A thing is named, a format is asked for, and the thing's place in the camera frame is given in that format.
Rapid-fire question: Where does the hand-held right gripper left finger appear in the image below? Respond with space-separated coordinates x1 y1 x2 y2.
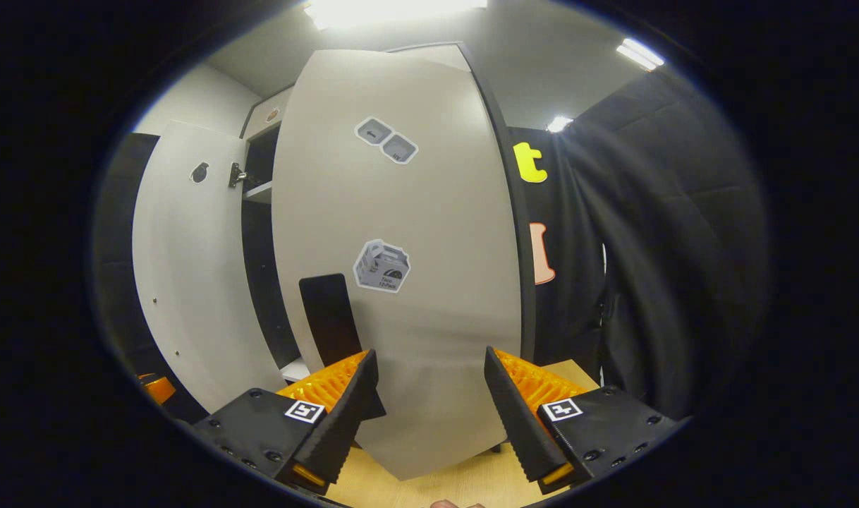
193 349 379 495

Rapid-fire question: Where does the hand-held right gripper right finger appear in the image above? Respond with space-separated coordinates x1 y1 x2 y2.
484 346 688 495

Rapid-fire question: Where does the white shoe cabinet door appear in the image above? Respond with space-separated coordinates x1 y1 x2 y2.
271 42 536 482
132 120 289 413

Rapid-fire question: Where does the white shoe cabinet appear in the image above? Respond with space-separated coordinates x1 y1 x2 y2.
132 42 536 482

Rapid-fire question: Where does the black backdrop cloth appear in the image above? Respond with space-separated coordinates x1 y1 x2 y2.
91 133 190 424
507 67 772 421

